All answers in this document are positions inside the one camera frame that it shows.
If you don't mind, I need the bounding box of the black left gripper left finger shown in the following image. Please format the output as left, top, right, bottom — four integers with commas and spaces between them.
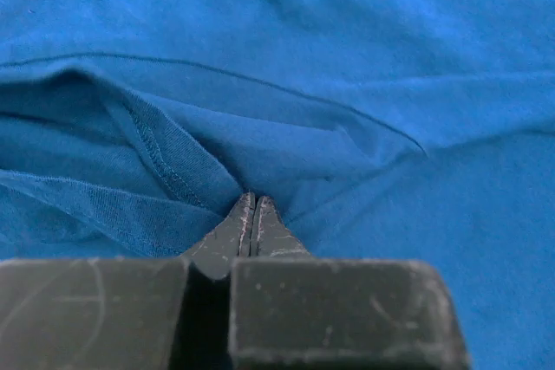
183, 192, 255, 280

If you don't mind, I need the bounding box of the dark blue t shirt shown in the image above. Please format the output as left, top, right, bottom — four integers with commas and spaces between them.
1, 0, 554, 369

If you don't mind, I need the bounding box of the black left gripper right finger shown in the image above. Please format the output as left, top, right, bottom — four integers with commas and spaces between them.
250, 196, 310, 257

